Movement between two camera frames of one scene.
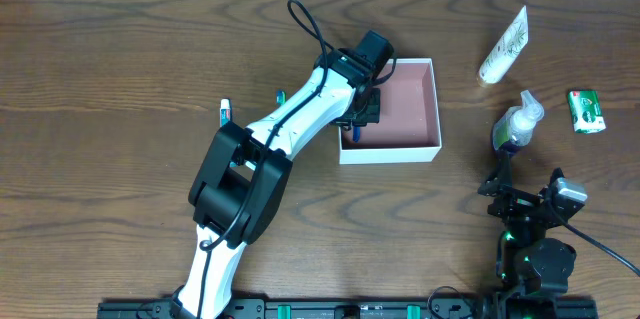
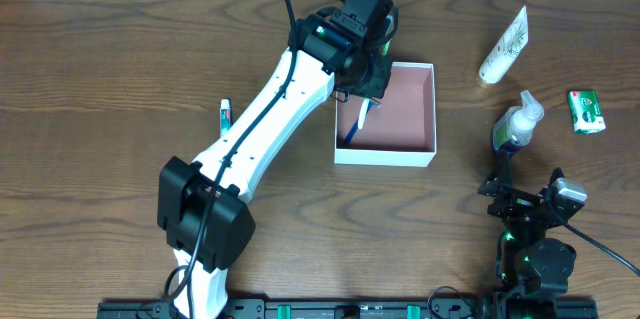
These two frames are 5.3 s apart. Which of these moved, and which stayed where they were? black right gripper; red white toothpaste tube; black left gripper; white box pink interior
Moved: black left gripper
Stayed: white box pink interior; red white toothpaste tube; black right gripper
